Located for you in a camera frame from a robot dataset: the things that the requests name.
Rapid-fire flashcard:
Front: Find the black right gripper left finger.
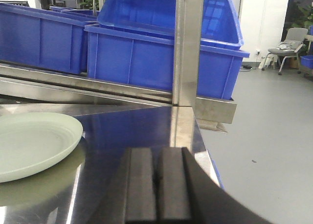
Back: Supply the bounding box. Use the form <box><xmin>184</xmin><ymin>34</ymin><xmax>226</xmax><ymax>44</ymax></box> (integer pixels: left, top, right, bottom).
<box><xmin>90</xmin><ymin>148</ymin><xmax>157</xmax><ymax>224</ymax></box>

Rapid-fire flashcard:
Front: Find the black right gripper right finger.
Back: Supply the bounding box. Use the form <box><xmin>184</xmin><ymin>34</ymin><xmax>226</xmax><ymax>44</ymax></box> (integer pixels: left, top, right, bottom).
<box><xmin>158</xmin><ymin>147</ymin><xmax>269</xmax><ymax>224</ymax></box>

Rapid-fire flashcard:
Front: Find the pale green plate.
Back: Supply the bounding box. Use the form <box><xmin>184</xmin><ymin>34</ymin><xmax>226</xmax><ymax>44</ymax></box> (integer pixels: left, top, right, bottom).
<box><xmin>0</xmin><ymin>112</ymin><xmax>83</xmax><ymax>182</ymax></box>

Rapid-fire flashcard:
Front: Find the stainless steel shelf rack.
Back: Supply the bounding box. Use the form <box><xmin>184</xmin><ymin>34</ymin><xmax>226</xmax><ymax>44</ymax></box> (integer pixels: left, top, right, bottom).
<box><xmin>0</xmin><ymin>0</ymin><xmax>236</xmax><ymax>224</ymax></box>

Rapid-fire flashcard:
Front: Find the blue plastic bin right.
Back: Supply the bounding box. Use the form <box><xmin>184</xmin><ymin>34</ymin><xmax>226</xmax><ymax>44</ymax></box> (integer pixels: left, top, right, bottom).
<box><xmin>85</xmin><ymin>24</ymin><xmax>249</xmax><ymax>100</ymax></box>

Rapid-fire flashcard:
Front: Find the blue plastic bin left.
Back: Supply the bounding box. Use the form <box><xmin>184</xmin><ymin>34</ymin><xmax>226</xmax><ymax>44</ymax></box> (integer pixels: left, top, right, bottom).
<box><xmin>0</xmin><ymin>3</ymin><xmax>95</xmax><ymax>74</ymax></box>

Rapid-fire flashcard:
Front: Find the small blue bin far right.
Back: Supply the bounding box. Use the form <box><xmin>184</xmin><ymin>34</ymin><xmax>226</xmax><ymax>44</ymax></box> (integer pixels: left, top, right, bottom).
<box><xmin>300</xmin><ymin>55</ymin><xmax>313</xmax><ymax>69</ymax></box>

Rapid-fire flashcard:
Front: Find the tilted blue plastic bin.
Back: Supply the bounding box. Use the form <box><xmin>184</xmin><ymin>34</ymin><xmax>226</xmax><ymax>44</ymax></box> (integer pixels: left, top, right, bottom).
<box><xmin>97</xmin><ymin>0</ymin><xmax>244</xmax><ymax>50</ymax></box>

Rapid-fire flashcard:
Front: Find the grey office chair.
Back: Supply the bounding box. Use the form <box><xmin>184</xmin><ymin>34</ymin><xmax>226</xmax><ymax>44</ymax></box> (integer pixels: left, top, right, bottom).
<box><xmin>261</xmin><ymin>27</ymin><xmax>308</xmax><ymax>75</ymax></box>

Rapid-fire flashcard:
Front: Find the green potted plant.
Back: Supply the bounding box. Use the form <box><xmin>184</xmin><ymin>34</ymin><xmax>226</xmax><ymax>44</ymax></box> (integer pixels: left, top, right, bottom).
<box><xmin>289</xmin><ymin>1</ymin><xmax>313</xmax><ymax>30</ymax></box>

